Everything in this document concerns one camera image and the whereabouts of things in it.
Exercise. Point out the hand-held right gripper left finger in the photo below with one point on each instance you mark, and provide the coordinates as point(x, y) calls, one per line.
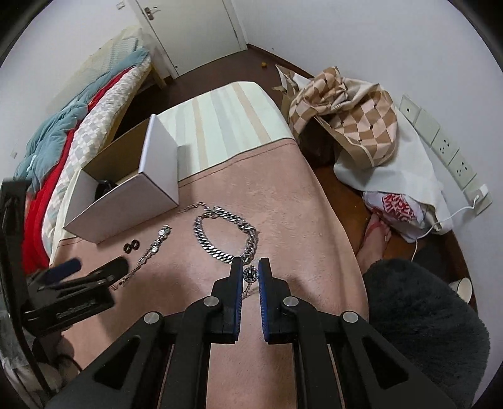
point(237, 299)

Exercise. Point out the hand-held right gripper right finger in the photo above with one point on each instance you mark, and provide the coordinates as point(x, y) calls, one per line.
point(263, 303)

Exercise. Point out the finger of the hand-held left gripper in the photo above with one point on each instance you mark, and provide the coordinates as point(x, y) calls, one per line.
point(112, 267)
point(65, 269)

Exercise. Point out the white cardboard box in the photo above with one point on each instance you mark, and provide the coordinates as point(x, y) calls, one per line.
point(118, 214)

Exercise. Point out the black item in box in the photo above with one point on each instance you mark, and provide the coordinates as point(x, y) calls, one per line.
point(104, 189)

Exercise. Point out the pink blanket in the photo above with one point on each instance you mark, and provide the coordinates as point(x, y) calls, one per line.
point(283, 204)

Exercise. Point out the person's foot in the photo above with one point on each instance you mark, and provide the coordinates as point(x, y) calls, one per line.
point(371, 245)

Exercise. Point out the grey checkered quilt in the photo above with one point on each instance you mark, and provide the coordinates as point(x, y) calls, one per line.
point(94, 129)

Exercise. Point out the blue quilt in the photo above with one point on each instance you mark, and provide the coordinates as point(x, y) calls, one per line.
point(59, 126)

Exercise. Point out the plastic bag with red print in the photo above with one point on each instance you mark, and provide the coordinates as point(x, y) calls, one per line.
point(397, 212)

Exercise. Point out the dark fuzzy cushion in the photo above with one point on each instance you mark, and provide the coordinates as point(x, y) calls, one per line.
point(424, 338)

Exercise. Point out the striped pillow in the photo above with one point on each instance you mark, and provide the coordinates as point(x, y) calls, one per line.
point(232, 118)

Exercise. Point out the white cloth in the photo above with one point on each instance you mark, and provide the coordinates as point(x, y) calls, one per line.
point(408, 169)

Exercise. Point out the white paper cup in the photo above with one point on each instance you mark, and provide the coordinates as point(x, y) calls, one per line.
point(460, 289)

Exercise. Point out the beige checkered cloth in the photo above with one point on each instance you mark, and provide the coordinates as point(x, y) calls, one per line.
point(353, 114)

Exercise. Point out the torn cardboard pieces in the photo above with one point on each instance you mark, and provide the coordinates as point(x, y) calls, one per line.
point(289, 84)

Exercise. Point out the white charger plug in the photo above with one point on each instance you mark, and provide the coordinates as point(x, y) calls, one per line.
point(480, 195)

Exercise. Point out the white door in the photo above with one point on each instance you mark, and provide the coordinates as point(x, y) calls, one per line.
point(188, 31)

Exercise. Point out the wooden bed frame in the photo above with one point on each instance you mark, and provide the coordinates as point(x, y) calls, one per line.
point(158, 72)

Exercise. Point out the wall socket strip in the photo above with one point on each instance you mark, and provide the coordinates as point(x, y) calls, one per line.
point(444, 145)

